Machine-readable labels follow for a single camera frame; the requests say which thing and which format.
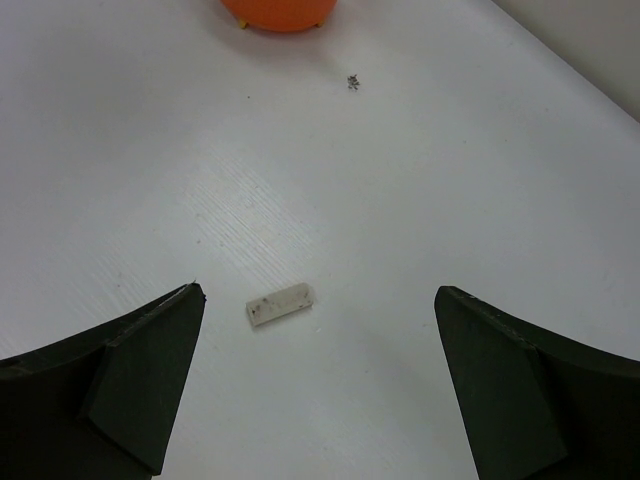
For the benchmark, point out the orange round divided container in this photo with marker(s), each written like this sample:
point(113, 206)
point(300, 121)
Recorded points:
point(280, 16)

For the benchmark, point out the grey-white eraser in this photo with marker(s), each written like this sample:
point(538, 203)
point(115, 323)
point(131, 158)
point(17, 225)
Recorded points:
point(279, 304)

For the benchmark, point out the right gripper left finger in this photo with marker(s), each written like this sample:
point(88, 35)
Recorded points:
point(101, 404)

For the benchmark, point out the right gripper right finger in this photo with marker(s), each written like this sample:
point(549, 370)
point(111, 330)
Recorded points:
point(535, 404)

